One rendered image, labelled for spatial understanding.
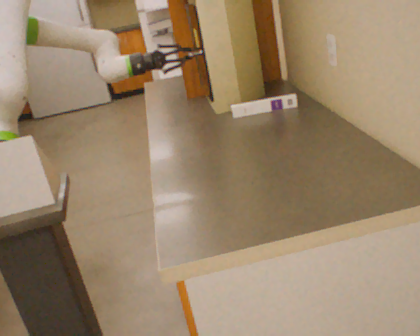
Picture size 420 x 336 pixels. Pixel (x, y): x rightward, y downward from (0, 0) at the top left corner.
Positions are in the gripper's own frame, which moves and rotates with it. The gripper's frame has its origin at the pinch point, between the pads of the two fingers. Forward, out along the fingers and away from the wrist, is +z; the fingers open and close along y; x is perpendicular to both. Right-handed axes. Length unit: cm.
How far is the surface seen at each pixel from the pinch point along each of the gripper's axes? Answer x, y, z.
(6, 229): -73, -28, -70
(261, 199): -94, -27, 3
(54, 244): -65, -40, -60
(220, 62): -10.7, -4.7, 9.9
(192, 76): 26.5, -14.9, 0.2
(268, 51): 26.5, -10.7, 39.4
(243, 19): -2.8, 9.3, 23.6
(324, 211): -107, -27, 15
